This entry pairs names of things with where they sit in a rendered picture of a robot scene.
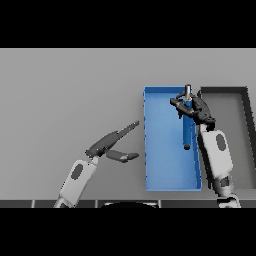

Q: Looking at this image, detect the blue bin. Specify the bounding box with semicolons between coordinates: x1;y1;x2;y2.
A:
143;86;203;192

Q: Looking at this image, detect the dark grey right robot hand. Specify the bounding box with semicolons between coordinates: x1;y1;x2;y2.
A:
169;92;216;131

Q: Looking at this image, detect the dark grey bin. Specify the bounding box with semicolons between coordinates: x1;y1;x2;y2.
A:
195;86;256;191

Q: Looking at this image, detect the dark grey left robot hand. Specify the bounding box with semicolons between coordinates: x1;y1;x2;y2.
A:
84;120;141;164

